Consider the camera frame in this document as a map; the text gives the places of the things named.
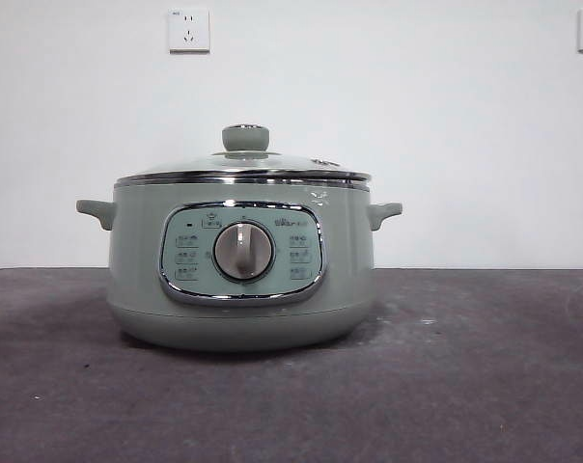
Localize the glass lid with green knob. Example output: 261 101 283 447
115 123 372 190

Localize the sage green electric cooking pot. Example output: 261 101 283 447
75 185 403 349

